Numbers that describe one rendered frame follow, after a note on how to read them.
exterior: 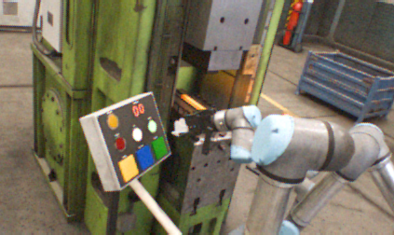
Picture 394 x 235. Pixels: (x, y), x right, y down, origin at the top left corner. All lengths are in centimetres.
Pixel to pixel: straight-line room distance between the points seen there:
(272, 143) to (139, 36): 95
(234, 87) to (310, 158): 129
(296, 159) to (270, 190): 10
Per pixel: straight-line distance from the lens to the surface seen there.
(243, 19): 170
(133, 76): 161
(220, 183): 203
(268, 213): 87
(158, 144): 145
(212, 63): 165
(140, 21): 155
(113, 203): 160
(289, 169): 79
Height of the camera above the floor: 175
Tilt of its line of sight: 24 degrees down
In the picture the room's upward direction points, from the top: 11 degrees clockwise
